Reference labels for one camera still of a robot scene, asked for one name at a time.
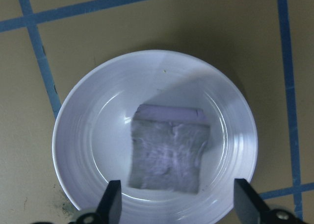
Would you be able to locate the purple foam block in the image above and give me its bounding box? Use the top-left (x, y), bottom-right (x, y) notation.
top-left (127, 104), bottom-right (210, 195)

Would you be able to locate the lavender plate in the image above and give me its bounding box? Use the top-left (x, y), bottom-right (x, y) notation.
top-left (51, 50), bottom-right (258, 224)

